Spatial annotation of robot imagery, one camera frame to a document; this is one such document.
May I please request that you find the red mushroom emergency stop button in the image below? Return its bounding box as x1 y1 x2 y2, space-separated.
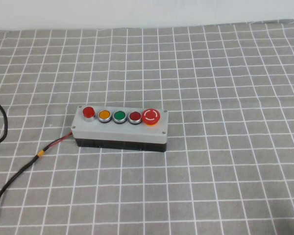
141 108 161 126

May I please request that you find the yellow flat push button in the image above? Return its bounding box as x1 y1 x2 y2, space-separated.
98 109 113 124

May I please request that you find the red illuminated dome button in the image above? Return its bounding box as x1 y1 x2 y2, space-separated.
82 106 97 122

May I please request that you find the green flat push button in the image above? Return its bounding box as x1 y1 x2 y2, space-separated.
112 110 127 124

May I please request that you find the dark red flat push button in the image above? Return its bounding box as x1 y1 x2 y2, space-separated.
128 111 143 125

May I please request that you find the black red power cable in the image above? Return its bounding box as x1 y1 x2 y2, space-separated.
0 131 74 213

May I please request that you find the grey black button control box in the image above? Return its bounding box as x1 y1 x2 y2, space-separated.
71 105 169 154

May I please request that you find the grey white checkered tablecloth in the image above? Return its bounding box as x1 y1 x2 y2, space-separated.
0 18 294 235

